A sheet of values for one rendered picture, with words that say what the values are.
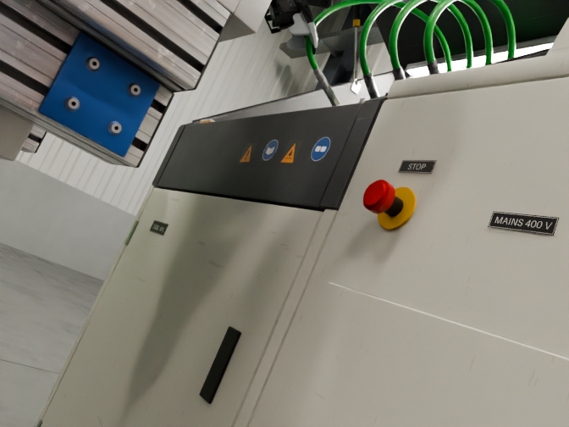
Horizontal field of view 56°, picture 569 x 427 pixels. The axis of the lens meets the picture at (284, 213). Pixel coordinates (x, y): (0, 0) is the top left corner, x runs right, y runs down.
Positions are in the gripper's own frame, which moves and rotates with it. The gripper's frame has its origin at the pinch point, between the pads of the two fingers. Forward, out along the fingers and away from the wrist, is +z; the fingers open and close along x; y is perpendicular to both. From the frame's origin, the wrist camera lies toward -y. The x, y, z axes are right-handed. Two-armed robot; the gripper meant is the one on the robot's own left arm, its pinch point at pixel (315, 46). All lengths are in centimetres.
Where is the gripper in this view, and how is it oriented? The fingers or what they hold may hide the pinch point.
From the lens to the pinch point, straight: 126.4
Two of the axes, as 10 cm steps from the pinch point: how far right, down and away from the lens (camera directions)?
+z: 3.6, 8.8, -3.1
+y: -9.3, 3.0, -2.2
